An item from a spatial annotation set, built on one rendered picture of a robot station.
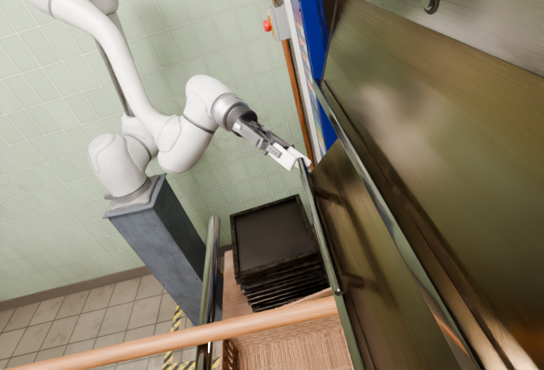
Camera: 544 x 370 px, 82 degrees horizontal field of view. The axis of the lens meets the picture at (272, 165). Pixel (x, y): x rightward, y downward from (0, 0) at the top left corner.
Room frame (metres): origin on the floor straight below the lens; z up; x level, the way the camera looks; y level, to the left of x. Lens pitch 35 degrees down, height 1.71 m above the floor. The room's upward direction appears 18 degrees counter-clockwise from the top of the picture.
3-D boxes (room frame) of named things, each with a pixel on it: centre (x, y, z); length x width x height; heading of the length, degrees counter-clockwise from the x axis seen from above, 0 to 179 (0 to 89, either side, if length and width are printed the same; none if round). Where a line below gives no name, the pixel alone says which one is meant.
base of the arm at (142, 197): (1.12, 0.60, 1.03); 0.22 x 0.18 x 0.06; 81
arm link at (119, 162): (1.12, 0.58, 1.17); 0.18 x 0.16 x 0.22; 147
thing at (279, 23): (1.18, -0.18, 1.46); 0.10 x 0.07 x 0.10; 175
